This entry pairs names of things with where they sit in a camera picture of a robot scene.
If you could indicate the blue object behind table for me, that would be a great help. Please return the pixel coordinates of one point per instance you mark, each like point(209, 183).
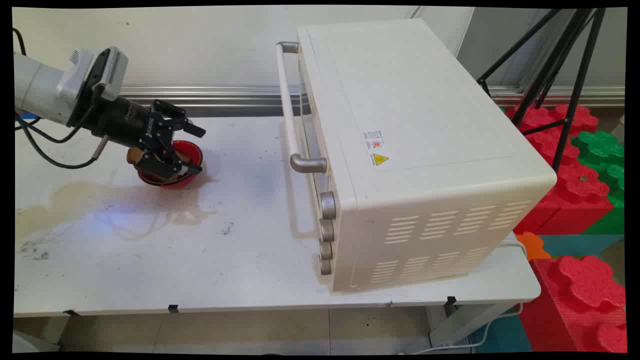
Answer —
point(29, 116)

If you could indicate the white printed label sticker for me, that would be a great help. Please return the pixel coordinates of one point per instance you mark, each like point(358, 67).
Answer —
point(373, 139)

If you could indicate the brown bread slice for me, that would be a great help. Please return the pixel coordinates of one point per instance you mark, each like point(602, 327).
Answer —
point(133, 156)

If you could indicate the large red foam block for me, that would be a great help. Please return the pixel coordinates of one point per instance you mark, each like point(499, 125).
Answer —
point(580, 300)

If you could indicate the silver oven knob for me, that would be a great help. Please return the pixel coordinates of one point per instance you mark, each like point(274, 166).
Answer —
point(325, 265)
point(328, 205)
point(325, 249)
point(326, 230)

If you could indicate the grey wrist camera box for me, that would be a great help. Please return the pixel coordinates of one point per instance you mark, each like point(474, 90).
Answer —
point(100, 70)

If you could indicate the white toaster oven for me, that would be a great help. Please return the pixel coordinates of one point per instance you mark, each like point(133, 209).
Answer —
point(430, 150)

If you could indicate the yellow warning triangle sticker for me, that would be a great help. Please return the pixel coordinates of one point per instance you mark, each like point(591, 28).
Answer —
point(379, 159)

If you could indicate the black tripod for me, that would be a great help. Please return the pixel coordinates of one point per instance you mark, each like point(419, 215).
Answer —
point(575, 90)

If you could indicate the aluminium wall rail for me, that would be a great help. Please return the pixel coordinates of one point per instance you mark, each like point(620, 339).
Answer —
point(225, 95)

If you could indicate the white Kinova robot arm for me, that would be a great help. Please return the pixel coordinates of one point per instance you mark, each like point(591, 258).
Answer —
point(37, 85)

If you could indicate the white table leg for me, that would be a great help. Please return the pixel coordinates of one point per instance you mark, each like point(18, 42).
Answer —
point(465, 322)

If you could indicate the black tape piece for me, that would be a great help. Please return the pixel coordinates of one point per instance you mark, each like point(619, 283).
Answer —
point(451, 300)
point(71, 313)
point(173, 308)

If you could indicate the red bowl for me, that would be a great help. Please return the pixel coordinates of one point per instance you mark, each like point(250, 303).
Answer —
point(192, 152)

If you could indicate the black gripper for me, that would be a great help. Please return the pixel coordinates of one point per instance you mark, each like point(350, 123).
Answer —
point(125, 122)

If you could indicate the teal foam mat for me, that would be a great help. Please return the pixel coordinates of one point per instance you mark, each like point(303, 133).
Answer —
point(575, 245)

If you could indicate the orange foam piece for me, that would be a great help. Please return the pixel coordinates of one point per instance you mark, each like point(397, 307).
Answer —
point(534, 246)

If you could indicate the green foam block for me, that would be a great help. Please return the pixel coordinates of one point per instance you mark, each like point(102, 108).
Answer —
point(602, 150)

